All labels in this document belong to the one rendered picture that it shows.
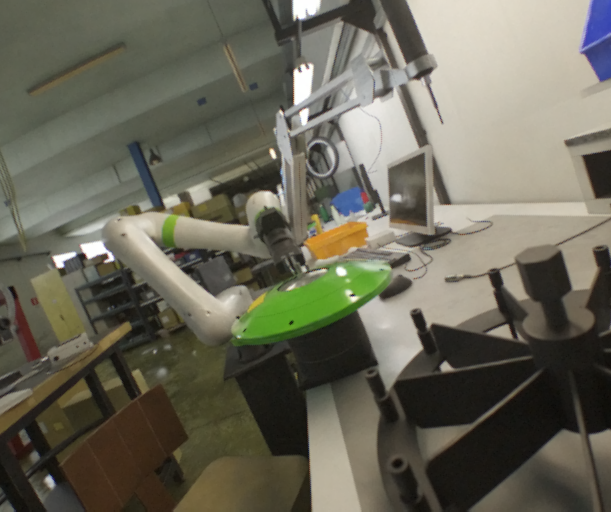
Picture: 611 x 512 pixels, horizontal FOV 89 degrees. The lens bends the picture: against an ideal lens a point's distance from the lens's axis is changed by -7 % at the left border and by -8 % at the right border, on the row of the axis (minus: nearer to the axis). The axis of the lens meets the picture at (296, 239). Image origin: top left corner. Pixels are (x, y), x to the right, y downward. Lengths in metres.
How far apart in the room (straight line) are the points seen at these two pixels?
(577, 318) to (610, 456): 0.14
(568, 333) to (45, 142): 7.09
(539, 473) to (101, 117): 6.58
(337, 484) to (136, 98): 6.25
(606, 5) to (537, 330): 0.77
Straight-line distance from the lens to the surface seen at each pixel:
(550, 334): 0.31
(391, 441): 0.37
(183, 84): 6.19
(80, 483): 1.02
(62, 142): 6.93
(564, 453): 0.43
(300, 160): 1.02
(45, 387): 1.65
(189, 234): 1.17
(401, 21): 0.63
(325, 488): 0.46
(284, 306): 0.54
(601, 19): 0.96
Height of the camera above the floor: 1.22
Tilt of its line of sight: 5 degrees down
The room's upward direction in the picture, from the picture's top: 22 degrees counter-clockwise
